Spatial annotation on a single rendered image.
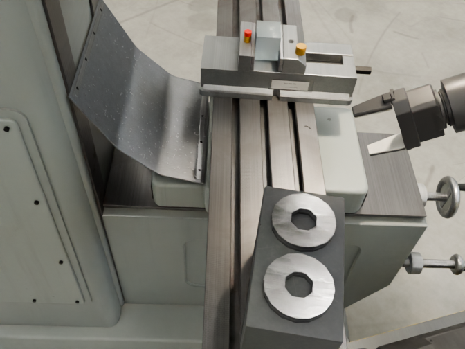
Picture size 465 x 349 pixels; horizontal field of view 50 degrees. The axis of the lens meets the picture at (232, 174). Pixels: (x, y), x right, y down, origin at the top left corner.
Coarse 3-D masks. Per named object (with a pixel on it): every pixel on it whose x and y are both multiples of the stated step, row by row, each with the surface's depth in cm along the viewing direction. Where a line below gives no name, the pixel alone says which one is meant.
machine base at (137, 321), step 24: (120, 312) 154; (144, 312) 154; (168, 312) 154; (192, 312) 155; (0, 336) 147; (24, 336) 148; (48, 336) 148; (72, 336) 148; (96, 336) 149; (120, 336) 149; (144, 336) 149; (168, 336) 150; (192, 336) 150
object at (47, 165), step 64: (0, 0) 70; (64, 0) 85; (0, 64) 78; (64, 64) 84; (0, 128) 87; (64, 128) 92; (0, 192) 101; (64, 192) 103; (0, 256) 120; (64, 256) 120; (0, 320) 148; (64, 320) 148
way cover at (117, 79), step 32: (96, 32) 102; (96, 64) 99; (128, 64) 111; (96, 96) 96; (128, 96) 107; (160, 96) 116; (192, 96) 122; (128, 128) 103; (192, 128) 115; (160, 160) 106; (192, 160) 110
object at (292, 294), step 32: (288, 192) 73; (288, 224) 68; (320, 224) 68; (256, 256) 66; (288, 256) 65; (320, 256) 66; (256, 288) 63; (288, 288) 63; (320, 288) 62; (256, 320) 60; (288, 320) 61; (320, 320) 61
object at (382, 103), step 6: (378, 96) 79; (384, 96) 77; (390, 96) 77; (366, 102) 79; (372, 102) 79; (378, 102) 78; (384, 102) 78; (390, 102) 77; (354, 108) 80; (360, 108) 79; (366, 108) 79; (372, 108) 78; (378, 108) 78; (384, 108) 77; (390, 108) 77; (354, 114) 79; (360, 114) 79; (366, 114) 79
